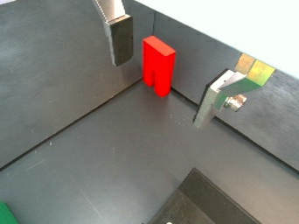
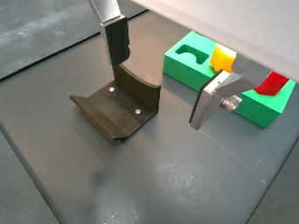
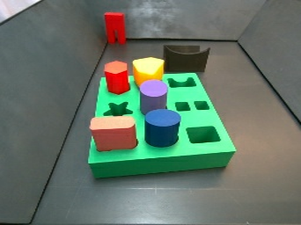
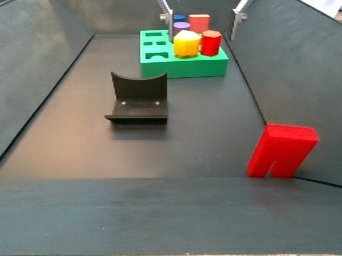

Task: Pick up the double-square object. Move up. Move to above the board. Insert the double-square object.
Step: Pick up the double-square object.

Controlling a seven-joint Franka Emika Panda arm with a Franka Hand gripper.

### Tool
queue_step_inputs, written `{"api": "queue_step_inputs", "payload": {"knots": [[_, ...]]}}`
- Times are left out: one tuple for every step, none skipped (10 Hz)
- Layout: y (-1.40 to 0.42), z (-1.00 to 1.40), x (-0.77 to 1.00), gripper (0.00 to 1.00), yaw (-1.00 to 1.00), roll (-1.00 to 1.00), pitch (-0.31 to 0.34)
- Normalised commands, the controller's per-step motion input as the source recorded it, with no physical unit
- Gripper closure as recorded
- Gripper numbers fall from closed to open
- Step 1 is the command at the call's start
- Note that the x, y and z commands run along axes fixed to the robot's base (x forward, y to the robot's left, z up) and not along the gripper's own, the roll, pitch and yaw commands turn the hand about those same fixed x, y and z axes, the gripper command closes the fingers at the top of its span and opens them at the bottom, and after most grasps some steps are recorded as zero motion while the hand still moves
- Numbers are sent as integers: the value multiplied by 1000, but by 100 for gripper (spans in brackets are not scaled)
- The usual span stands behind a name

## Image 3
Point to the red double-square block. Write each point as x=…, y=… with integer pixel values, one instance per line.
x=115, y=27

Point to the black curved block holder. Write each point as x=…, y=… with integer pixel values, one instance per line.
x=185, y=58

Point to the red hexagonal prism block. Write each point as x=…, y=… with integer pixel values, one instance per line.
x=116, y=77

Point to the green shape sorter board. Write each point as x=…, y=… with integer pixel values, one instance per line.
x=203, y=146

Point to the yellow pentagonal prism block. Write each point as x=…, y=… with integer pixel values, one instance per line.
x=146, y=69

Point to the dark blue cylinder block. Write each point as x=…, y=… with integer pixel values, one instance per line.
x=162, y=128

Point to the pink rounded rectangular block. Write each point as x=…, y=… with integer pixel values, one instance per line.
x=114, y=132

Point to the purple cylinder block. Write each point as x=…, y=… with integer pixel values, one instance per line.
x=153, y=95

